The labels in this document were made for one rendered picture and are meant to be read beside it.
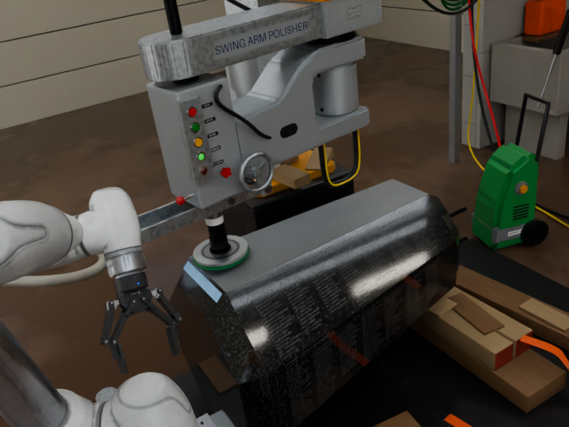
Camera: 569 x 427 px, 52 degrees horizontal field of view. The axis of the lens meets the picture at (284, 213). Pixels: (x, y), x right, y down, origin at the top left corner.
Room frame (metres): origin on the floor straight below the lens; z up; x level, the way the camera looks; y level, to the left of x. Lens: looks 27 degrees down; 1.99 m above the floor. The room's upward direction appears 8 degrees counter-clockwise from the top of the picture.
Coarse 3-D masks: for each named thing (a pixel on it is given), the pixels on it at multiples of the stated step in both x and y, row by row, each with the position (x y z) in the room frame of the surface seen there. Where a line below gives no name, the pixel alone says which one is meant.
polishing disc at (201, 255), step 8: (208, 240) 2.06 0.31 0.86; (232, 240) 2.03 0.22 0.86; (240, 240) 2.02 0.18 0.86; (200, 248) 2.00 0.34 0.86; (208, 248) 1.99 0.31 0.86; (232, 248) 1.96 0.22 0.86; (240, 248) 1.95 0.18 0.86; (200, 256) 1.94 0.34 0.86; (208, 256) 1.93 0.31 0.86; (216, 256) 1.92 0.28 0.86; (224, 256) 1.91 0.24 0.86; (232, 256) 1.91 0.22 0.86; (240, 256) 1.90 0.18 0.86; (208, 264) 1.88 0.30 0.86; (216, 264) 1.87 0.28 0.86; (224, 264) 1.87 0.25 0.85
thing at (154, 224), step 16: (240, 192) 1.98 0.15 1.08; (160, 208) 1.91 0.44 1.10; (176, 208) 1.95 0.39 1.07; (192, 208) 1.87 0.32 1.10; (208, 208) 1.90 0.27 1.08; (224, 208) 1.93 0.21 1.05; (144, 224) 1.87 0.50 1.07; (160, 224) 1.79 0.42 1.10; (176, 224) 1.82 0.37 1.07; (144, 240) 1.75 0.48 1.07
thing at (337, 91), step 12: (324, 72) 2.27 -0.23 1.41; (336, 72) 2.26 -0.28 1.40; (348, 72) 2.28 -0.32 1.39; (312, 84) 2.32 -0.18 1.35; (324, 84) 2.28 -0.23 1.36; (336, 84) 2.26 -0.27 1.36; (348, 84) 2.28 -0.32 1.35; (324, 96) 2.28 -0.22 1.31; (336, 96) 2.26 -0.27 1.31; (348, 96) 2.27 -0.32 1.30; (324, 108) 2.28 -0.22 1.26; (336, 108) 2.26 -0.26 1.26; (348, 108) 2.27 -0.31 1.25
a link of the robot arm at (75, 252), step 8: (72, 216) 1.26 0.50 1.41; (72, 224) 0.86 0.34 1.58; (80, 224) 0.95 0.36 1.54; (72, 232) 0.84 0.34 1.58; (80, 232) 0.92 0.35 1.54; (72, 240) 0.83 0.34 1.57; (80, 240) 0.93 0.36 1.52; (72, 248) 0.87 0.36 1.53; (80, 248) 1.20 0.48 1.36; (64, 256) 0.82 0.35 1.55; (72, 256) 1.19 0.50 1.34; (80, 256) 1.21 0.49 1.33; (56, 264) 1.17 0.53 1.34; (64, 264) 1.20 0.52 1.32
